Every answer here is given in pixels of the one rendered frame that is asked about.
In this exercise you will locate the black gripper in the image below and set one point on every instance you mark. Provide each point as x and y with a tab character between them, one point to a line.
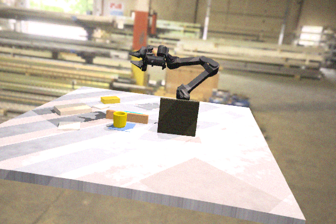
146	59

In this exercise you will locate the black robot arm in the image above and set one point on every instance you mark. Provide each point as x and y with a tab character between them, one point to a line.
173	62

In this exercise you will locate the tan flat bar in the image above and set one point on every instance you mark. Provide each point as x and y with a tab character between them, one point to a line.
131	117

